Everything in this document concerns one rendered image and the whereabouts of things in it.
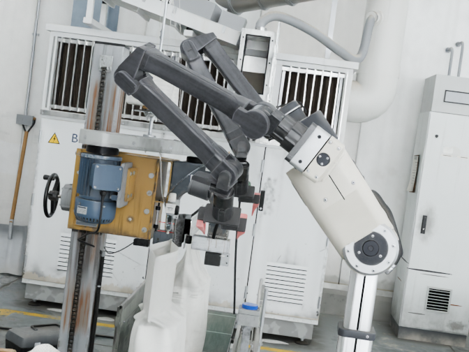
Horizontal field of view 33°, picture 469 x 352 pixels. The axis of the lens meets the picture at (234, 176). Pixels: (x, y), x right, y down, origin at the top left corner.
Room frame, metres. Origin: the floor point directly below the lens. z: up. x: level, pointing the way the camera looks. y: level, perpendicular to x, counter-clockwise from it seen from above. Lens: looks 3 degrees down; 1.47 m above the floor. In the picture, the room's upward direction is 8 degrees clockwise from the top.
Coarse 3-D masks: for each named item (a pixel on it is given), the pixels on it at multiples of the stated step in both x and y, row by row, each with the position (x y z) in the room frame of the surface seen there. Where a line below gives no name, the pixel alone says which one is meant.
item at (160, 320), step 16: (160, 256) 2.54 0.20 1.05; (176, 256) 2.69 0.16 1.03; (160, 272) 2.56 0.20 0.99; (144, 288) 2.66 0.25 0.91; (160, 288) 2.58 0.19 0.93; (144, 304) 2.62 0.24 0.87; (160, 304) 2.59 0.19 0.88; (176, 304) 2.84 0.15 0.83; (144, 320) 2.54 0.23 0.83; (160, 320) 2.57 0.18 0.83; (176, 320) 2.66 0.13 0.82; (144, 336) 2.54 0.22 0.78; (160, 336) 2.54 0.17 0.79; (176, 336) 2.59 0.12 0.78
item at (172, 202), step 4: (172, 196) 2.96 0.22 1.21; (176, 196) 2.97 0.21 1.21; (168, 200) 2.96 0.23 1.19; (172, 200) 2.96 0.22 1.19; (176, 200) 2.99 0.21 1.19; (168, 204) 2.95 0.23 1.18; (172, 204) 2.95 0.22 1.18; (176, 204) 2.97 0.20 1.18; (168, 208) 2.95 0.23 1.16; (172, 208) 2.95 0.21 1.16; (168, 212) 2.95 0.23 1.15; (172, 212) 2.95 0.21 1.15; (176, 216) 2.99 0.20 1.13; (168, 232) 2.97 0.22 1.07
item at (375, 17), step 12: (276, 12) 5.44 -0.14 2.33; (372, 12) 5.93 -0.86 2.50; (264, 24) 5.42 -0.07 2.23; (288, 24) 5.50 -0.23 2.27; (300, 24) 5.50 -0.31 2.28; (372, 24) 5.90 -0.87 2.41; (312, 36) 5.58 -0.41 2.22; (324, 36) 5.59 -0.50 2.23; (336, 48) 5.65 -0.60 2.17; (360, 48) 5.90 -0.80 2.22; (348, 60) 5.76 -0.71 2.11; (360, 60) 5.85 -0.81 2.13
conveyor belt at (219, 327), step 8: (208, 312) 4.73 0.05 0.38; (216, 312) 4.76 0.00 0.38; (208, 320) 4.54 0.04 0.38; (216, 320) 4.57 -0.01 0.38; (224, 320) 4.59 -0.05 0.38; (232, 320) 4.62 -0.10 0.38; (208, 328) 4.34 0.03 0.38; (216, 328) 4.37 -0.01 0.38; (224, 328) 4.39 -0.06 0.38; (232, 328) 4.42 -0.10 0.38; (208, 336) 4.18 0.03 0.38; (216, 336) 4.20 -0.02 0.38; (224, 336) 4.22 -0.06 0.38; (208, 344) 4.01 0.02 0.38; (216, 344) 4.03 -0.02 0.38; (224, 344) 4.05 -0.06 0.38
